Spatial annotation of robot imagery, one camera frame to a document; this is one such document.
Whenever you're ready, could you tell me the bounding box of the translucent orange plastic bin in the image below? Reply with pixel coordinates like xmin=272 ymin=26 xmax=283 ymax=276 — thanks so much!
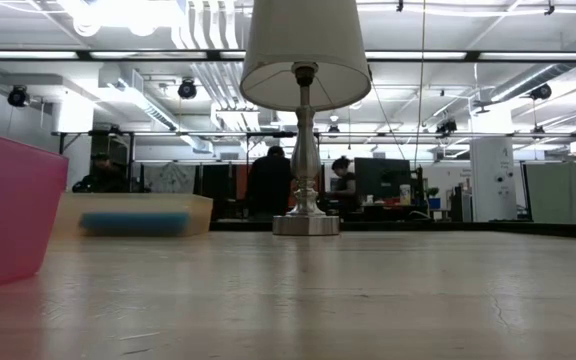
xmin=52 ymin=193 xmax=214 ymax=238

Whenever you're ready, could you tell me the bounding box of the pink plastic bin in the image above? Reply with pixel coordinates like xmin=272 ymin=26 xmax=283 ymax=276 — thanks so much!
xmin=0 ymin=128 xmax=70 ymax=293

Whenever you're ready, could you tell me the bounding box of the person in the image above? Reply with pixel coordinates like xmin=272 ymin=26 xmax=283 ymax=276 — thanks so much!
xmin=245 ymin=145 xmax=295 ymax=220
xmin=325 ymin=155 xmax=362 ymax=214
xmin=71 ymin=151 xmax=132 ymax=194

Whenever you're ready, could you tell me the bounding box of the black computer monitor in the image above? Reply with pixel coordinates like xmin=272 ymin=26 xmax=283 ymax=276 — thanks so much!
xmin=353 ymin=157 xmax=412 ymax=197

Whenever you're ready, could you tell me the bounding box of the white shade silver table lamp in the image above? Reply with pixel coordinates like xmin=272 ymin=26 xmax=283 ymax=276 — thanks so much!
xmin=239 ymin=0 xmax=372 ymax=237

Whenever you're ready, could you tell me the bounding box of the white pillar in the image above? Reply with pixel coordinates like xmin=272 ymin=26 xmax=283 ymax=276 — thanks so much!
xmin=469 ymin=137 xmax=527 ymax=223

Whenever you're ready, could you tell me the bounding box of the green partition panel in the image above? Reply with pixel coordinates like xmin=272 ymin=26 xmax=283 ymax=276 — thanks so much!
xmin=525 ymin=162 xmax=576 ymax=225

